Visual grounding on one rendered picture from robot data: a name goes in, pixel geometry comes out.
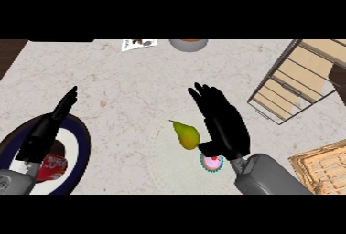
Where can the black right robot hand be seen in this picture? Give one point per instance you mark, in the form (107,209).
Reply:
(224,122)

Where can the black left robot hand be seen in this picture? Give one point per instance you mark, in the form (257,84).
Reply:
(44,131)

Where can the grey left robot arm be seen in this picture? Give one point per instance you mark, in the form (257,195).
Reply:
(16,179)

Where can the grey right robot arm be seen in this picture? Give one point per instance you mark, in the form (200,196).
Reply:
(268,176)

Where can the green yellow pear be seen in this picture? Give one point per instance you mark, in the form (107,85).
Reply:
(189,135)

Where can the pale round placemat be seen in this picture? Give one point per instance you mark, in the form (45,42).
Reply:
(181,164)

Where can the white plate with blue rim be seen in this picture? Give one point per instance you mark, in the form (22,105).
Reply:
(75,152)

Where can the red can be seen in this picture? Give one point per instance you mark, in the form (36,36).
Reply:
(54,166)

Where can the pink frosted cupcake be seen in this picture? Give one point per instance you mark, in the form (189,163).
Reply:
(212,164)

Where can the grey bowl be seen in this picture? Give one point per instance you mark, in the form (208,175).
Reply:
(189,45)

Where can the wicker basket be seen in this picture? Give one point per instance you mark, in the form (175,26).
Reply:
(323,170)

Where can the white printed card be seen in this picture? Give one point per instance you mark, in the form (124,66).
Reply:
(138,44)

